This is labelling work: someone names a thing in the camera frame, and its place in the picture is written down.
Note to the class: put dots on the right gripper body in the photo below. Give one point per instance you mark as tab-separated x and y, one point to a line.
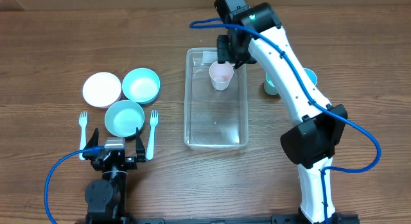
235	49

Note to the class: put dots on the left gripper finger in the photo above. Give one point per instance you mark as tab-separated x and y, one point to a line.
140	149
93	141

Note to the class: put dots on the green cup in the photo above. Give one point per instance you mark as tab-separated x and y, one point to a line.
269	87

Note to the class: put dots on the white bowl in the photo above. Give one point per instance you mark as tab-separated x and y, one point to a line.
102	89

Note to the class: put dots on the grey-green bowl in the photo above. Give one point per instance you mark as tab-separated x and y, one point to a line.
124	118

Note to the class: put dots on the blue cup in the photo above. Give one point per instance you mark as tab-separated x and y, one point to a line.
311	75

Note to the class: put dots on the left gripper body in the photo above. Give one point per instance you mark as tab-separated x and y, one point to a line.
130	163

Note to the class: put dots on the pale blue fork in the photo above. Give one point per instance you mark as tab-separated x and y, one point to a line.
83	120
154	120

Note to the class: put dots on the clear plastic container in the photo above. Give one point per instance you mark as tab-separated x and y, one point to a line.
214	119

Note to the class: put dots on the pink cup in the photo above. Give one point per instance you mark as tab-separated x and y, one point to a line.
221	75

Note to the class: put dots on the light blue bowl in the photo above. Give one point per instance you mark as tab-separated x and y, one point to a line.
141	85

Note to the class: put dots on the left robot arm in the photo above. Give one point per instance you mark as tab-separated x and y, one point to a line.
106	197

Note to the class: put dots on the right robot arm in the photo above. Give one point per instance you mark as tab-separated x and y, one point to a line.
256	34

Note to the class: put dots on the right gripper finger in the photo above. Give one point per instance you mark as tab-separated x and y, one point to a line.
221	59
238	64

